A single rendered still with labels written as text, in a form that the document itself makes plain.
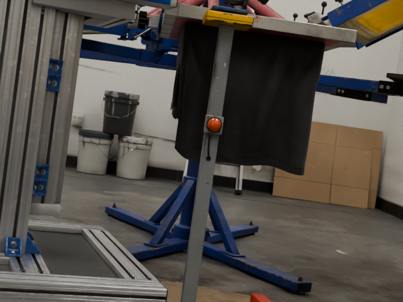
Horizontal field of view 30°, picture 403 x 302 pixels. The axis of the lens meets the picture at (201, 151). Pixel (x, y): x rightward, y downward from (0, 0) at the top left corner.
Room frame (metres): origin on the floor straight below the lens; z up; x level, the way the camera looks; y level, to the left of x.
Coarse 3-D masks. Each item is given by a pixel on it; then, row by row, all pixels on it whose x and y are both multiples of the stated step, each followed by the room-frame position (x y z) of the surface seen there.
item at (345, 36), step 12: (168, 12) 2.25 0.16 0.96; (180, 12) 2.25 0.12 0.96; (192, 12) 2.26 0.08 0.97; (204, 12) 2.26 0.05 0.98; (168, 24) 2.51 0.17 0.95; (264, 24) 2.28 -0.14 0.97; (276, 24) 2.28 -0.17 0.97; (288, 24) 2.28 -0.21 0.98; (300, 24) 2.29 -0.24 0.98; (312, 24) 2.29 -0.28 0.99; (168, 36) 2.94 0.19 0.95; (312, 36) 2.29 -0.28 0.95; (324, 36) 2.29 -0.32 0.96; (336, 36) 2.29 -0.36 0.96; (348, 36) 2.30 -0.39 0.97
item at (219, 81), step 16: (208, 16) 2.03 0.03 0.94; (224, 16) 2.03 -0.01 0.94; (240, 16) 2.03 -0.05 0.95; (224, 32) 2.07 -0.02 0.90; (224, 48) 2.07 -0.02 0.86; (224, 64) 2.07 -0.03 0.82; (224, 80) 2.08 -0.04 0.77; (224, 96) 2.08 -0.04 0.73; (208, 112) 2.07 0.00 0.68; (208, 176) 2.07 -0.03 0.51; (208, 192) 2.08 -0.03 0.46; (208, 208) 2.08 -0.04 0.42; (192, 224) 2.08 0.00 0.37; (192, 240) 2.07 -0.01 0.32; (192, 256) 2.07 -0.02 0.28; (192, 272) 2.07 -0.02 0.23; (192, 288) 2.07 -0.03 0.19
